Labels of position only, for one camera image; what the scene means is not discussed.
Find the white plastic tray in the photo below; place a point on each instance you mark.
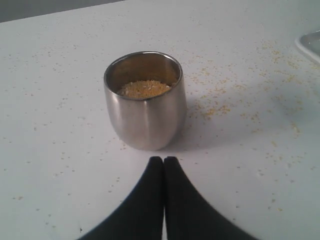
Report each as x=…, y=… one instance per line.
x=309, y=46

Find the grain mixture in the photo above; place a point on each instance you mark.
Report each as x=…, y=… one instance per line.
x=143, y=89

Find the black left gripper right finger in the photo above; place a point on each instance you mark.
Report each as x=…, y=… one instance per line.
x=188, y=216

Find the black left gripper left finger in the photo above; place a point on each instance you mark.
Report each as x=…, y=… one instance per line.
x=140, y=216

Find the stainless steel cup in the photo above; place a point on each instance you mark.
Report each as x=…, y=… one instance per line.
x=148, y=123

